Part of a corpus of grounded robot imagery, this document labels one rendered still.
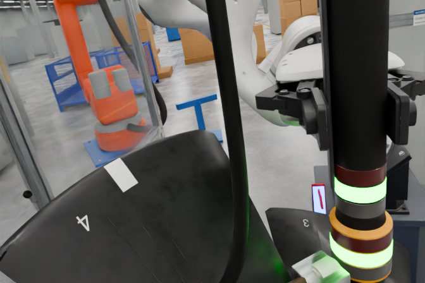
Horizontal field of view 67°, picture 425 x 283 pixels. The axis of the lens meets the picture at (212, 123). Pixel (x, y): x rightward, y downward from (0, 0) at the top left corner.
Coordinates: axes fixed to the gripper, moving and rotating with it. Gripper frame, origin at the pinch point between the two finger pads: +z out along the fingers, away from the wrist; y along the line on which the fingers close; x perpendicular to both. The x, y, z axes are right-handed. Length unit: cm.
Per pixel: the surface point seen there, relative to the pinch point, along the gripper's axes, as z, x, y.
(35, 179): -41, -26, 70
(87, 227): 1.8, -7.1, 21.5
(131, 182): -2.6, -5.7, 19.0
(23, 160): -41, -20, 71
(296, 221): -22.4, -26.5, 4.6
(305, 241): -18.4, -27.0, 3.5
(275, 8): -1218, -51, 10
